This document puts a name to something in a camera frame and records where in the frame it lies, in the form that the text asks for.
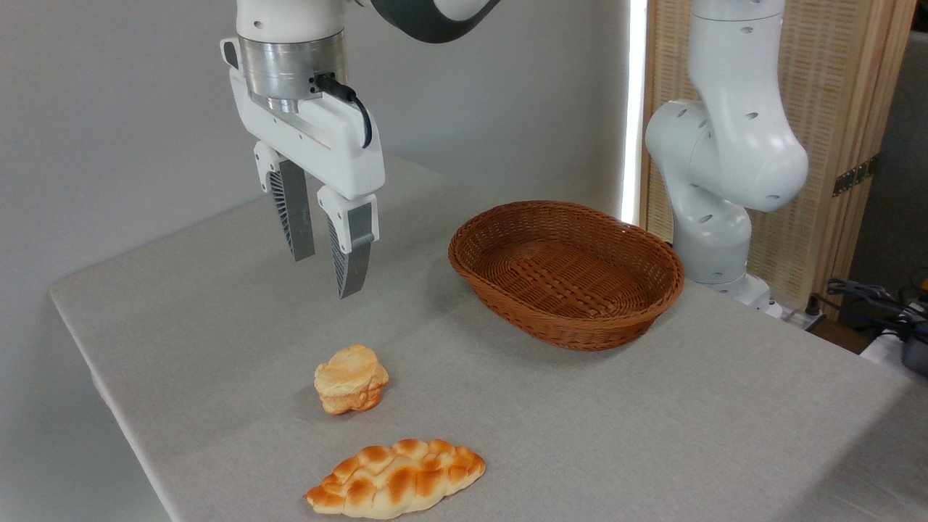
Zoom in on long braided bread loaf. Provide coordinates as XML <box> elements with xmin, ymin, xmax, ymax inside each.
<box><xmin>304</xmin><ymin>438</ymin><xmax>487</xmax><ymax>520</ymax></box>

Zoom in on small toasted bread roll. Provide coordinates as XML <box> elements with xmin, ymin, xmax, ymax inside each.
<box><xmin>314</xmin><ymin>344</ymin><xmax>390</xmax><ymax>415</ymax></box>

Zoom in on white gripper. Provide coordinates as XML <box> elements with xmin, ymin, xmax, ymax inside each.
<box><xmin>220</xmin><ymin>38</ymin><xmax>386</xmax><ymax>300</ymax></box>

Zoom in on grey tablecloth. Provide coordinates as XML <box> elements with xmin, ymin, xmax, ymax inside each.
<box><xmin>49</xmin><ymin>154</ymin><xmax>928</xmax><ymax>522</ymax></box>

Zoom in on brown wicker basket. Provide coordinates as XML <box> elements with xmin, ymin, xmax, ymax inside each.
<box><xmin>447</xmin><ymin>200</ymin><xmax>685</xmax><ymax>352</ymax></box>

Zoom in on dark metal screen hinge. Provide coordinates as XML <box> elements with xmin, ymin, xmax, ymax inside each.
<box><xmin>832</xmin><ymin>155</ymin><xmax>879</xmax><ymax>198</ymax></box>

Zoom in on white power strip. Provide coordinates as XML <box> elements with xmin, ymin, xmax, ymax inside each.
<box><xmin>779</xmin><ymin>294</ymin><xmax>828</xmax><ymax>332</ymax></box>

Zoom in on dark blue cable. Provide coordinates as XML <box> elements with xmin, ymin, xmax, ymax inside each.
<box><xmin>825</xmin><ymin>277</ymin><xmax>928</xmax><ymax>328</ymax></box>

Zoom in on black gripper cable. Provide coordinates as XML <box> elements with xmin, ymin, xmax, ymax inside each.
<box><xmin>313</xmin><ymin>72</ymin><xmax>374</xmax><ymax>149</ymax></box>

